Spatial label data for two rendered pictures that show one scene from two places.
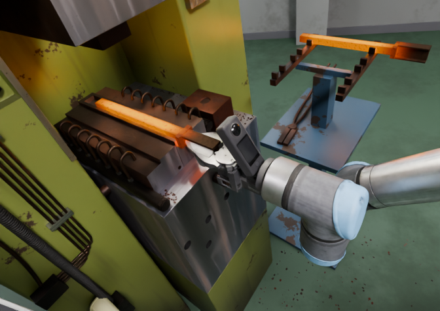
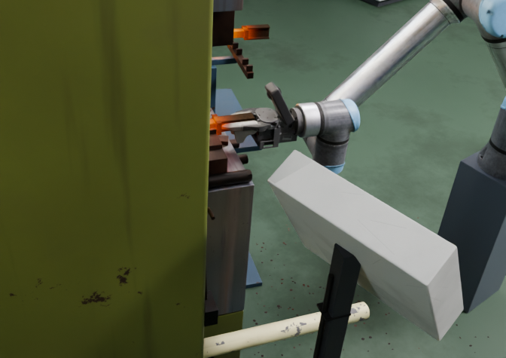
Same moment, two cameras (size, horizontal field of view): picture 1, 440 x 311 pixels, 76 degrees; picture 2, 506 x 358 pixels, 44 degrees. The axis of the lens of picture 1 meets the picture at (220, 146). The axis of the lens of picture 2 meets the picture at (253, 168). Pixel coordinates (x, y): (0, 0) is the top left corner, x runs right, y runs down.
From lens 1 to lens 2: 1.35 m
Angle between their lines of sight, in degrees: 52
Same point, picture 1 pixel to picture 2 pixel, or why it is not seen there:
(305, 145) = not seen: hidden behind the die
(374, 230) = (258, 234)
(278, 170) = (309, 108)
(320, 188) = (336, 105)
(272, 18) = not seen: outside the picture
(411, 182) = (355, 92)
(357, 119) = (229, 105)
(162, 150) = (214, 139)
